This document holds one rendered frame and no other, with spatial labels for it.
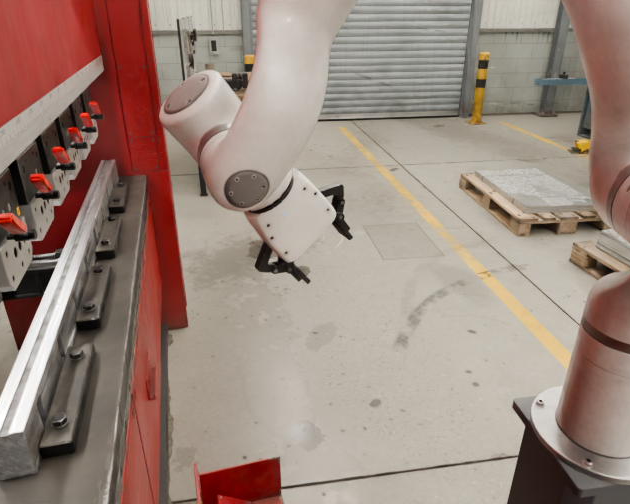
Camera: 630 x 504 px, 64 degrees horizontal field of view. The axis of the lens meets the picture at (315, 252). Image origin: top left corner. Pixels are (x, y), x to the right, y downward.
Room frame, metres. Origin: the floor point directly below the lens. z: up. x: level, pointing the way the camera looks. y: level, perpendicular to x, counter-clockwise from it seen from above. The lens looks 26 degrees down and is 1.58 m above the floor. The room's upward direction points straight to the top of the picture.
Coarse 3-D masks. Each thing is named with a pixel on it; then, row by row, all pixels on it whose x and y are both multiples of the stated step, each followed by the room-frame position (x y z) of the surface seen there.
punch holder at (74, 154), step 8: (64, 112) 1.34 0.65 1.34; (56, 120) 1.26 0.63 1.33; (64, 120) 1.32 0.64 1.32; (64, 128) 1.30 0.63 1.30; (64, 136) 1.28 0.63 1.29; (64, 144) 1.26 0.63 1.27; (72, 152) 1.32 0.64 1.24; (72, 160) 1.30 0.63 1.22; (80, 160) 1.40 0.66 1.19; (80, 168) 1.38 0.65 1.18; (72, 176) 1.27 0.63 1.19
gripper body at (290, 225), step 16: (304, 176) 0.64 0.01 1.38; (288, 192) 0.61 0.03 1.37; (304, 192) 0.63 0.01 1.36; (320, 192) 0.65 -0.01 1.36; (272, 208) 0.60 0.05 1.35; (288, 208) 0.62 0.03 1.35; (304, 208) 0.63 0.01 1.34; (320, 208) 0.65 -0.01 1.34; (256, 224) 0.60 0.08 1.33; (272, 224) 0.61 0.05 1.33; (288, 224) 0.62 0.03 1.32; (304, 224) 0.63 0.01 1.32; (320, 224) 0.65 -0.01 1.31; (272, 240) 0.61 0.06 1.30; (288, 240) 0.62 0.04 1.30; (304, 240) 0.63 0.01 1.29; (288, 256) 0.62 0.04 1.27
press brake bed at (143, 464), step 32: (160, 288) 2.14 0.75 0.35; (160, 320) 1.90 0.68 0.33; (160, 352) 1.69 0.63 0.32; (128, 384) 0.91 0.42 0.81; (160, 384) 1.49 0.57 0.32; (128, 416) 0.86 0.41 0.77; (160, 416) 1.61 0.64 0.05; (128, 448) 0.77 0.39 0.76; (160, 448) 1.44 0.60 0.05; (128, 480) 0.71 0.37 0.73; (160, 480) 1.29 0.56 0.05
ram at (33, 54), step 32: (0, 0) 1.02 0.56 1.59; (32, 0) 1.26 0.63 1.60; (64, 0) 1.66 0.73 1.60; (0, 32) 0.97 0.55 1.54; (32, 32) 1.20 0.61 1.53; (64, 32) 1.56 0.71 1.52; (96, 32) 2.24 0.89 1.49; (0, 64) 0.92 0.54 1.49; (32, 64) 1.14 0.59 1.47; (64, 64) 1.47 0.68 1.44; (0, 96) 0.88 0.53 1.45; (32, 96) 1.08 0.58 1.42; (0, 128) 0.84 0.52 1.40; (32, 128) 1.02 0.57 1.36; (0, 160) 0.80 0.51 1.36
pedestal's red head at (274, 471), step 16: (240, 464) 0.69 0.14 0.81; (256, 464) 0.69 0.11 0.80; (272, 464) 0.70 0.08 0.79; (208, 480) 0.67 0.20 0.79; (224, 480) 0.67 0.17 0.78; (240, 480) 0.68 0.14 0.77; (256, 480) 0.69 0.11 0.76; (272, 480) 0.70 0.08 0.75; (208, 496) 0.66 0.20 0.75; (224, 496) 0.67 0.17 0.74; (240, 496) 0.68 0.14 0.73; (256, 496) 0.69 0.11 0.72; (272, 496) 0.70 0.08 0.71
